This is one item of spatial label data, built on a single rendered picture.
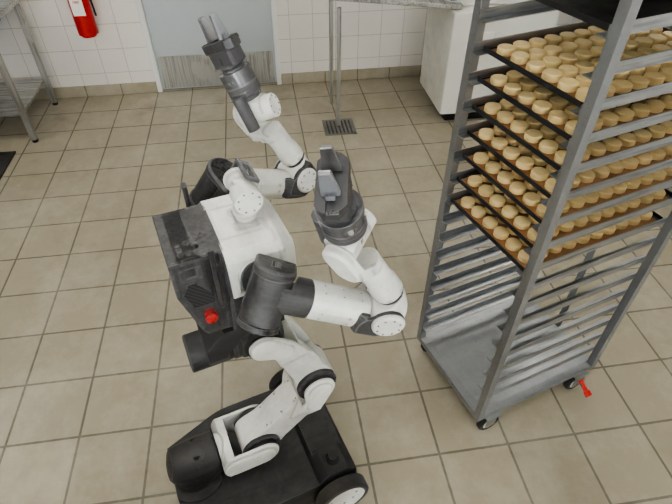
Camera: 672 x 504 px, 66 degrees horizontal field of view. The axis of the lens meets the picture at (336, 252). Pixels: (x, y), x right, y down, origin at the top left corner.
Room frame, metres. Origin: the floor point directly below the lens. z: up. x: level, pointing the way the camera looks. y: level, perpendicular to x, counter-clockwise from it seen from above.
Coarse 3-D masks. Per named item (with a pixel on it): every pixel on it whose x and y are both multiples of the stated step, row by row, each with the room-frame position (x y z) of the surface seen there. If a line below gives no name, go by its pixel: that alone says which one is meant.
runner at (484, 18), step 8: (488, 8) 1.50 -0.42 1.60; (496, 8) 1.51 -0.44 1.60; (504, 8) 1.52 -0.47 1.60; (512, 8) 1.53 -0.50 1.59; (520, 8) 1.55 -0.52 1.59; (528, 8) 1.56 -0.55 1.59; (536, 8) 1.57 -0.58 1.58; (544, 8) 1.58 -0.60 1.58; (552, 8) 1.58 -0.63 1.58; (480, 16) 1.49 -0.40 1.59; (488, 16) 1.50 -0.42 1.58; (496, 16) 1.51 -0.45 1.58; (504, 16) 1.51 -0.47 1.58; (512, 16) 1.51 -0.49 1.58; (520, 16) 1.52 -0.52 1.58
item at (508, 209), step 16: (480, 176) 1.51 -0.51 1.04; (480, 192) 1.40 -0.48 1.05; (496, 192) 1.41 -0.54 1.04; (656, 192) 1.39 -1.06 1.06; (496, 208) 1.33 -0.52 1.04; (512, 208) 1.30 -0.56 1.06; (608, 208) 1.30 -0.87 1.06; (624, 208) 1.31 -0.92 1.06; (640, 208) 1.33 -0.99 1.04; (512, 224) 1.25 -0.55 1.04; (528, 224) 1.22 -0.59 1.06; (576, 224) 1.24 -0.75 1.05; (592, 224) 1.25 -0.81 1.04
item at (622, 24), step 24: (624, 0) 1.10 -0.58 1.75; (624, 24) 1.08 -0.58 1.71; (600, 72) 1.09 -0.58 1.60; (600, 96) 1.08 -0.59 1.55; (576, 144) 1.09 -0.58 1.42; (576, 168) 1.09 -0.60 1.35; (552, 192) 1.11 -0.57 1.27; (552, 216) 1.08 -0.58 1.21; (528, 264) 1.10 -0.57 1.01; (528, 288) 1.08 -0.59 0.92; (504, 336) 1.10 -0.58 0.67; (504, 360) 1.09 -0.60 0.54; (480, 408) 1.09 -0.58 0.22
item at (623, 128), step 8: (664, 112) 1.24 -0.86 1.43; (640, 120) 1.21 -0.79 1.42; (648, 120) 1.22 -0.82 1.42; (656, 120) 1.23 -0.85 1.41; (664, 120) 1.25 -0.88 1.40; (608, 128) 1.16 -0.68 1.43; (616, 128) 1.17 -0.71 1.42; (624, 128) 1.19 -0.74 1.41; (632, 128) 1.20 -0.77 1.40; (640, 128) 1.21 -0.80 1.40; (592, 136) 1.14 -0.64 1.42; (600, 136) 1.15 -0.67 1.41; (608, 136) 1.16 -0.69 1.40; (560, 144) 1.13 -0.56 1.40; (568, 144) 1.11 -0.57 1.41
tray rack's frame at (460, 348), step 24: (648, 264) 1.34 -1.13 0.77; (576, 288) 1.55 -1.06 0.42; (480, 312) 1.65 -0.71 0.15; (504, 312) 1.65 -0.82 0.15; (528, 312) 1.65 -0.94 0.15; (624, 312) 1.34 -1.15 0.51; (432, 336) 1.50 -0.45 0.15; (456, 336) 1.50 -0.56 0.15; (480, 336) 1.50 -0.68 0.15; (528, 336) 1.50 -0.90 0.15; (456, 360) 1.37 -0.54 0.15; (480, 360) 1.37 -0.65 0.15; (528, 360) 1.37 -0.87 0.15; (552, 360) 1.37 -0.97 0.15; (576, 360) 1.37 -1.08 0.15; (456, 384) 1.24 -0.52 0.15; (528, 384) 1.24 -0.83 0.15; (552, 384) 1.24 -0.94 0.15; (576, 384) 1.31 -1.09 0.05; (504, 408) 1.14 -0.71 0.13
